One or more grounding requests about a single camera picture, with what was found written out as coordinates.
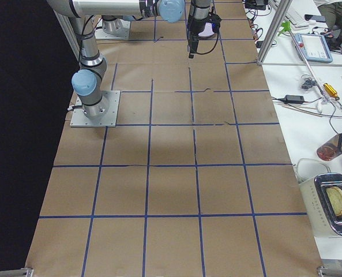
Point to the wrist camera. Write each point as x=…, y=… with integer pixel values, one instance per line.
x=211, y=28

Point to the yellow screwdriver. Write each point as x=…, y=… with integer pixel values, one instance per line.
x=331, y=91

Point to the black power adapter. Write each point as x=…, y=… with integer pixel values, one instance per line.
x=294, y=99

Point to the white toaster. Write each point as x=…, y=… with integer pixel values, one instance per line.
x=324, y=222

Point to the toast slice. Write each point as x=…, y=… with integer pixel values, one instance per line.
x=335, y=198

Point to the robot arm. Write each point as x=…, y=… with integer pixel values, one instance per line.
x=87, y=81
x=116, y=25

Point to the glass jar black lid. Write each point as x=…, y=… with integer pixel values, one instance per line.
x=331, y=149

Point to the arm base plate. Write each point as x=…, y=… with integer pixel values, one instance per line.
x=100, y=115
x=100, y=35

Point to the blue teach pendant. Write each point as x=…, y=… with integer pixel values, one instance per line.
x=314, y=47

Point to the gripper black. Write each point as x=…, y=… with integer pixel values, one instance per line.
x=194, y=28

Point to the aluminium frame post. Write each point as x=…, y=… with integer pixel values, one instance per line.
x=278, y=18

